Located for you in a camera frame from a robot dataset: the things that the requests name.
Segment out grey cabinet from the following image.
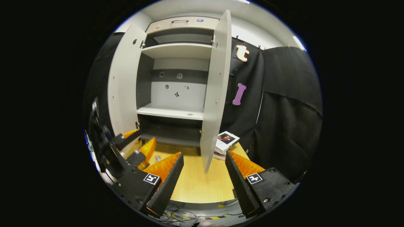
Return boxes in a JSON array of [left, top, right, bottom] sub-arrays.
[[136, 16, 220, 148]]

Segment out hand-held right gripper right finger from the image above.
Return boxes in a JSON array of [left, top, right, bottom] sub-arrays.
[[225, 150, 300, 218]]

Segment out small ceiling light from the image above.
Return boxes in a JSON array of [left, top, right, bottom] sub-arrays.
[[293, 35, 307, 51]]

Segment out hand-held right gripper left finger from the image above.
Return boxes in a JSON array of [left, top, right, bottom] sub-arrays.
[[112, 151, 184, 218]]

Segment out grey cabinet door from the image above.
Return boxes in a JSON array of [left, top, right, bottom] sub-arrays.
[[200, 9, 232, 174], [107, 25, 148, 136]]

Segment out white picture cover book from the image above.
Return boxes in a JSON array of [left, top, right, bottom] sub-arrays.
[[216, 131, 240, 155]]

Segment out black floor cables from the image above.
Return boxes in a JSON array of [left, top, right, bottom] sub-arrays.
[[163, 203, 235, 225]]

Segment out black backdrop cloth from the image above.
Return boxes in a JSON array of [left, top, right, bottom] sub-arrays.
[[83, 32, 323, 183]]

